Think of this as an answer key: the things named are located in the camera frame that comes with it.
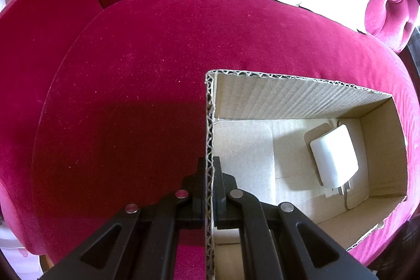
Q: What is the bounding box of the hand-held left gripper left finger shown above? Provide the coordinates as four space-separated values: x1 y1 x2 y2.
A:
39 157 207 280

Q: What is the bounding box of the white cloth with pink print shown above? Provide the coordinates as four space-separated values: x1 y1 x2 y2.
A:
0 228 43 278

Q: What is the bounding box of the brown cardboard box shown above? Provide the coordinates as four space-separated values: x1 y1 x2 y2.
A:
204 69 409 280

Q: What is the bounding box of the large white power adapter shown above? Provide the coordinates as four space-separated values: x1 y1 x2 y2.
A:
310 124 359 198

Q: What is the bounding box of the red velvet armchair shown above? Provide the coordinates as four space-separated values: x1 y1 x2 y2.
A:
0 0 420 271

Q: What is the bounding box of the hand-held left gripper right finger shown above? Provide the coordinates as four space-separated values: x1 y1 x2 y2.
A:
213 156 378 280

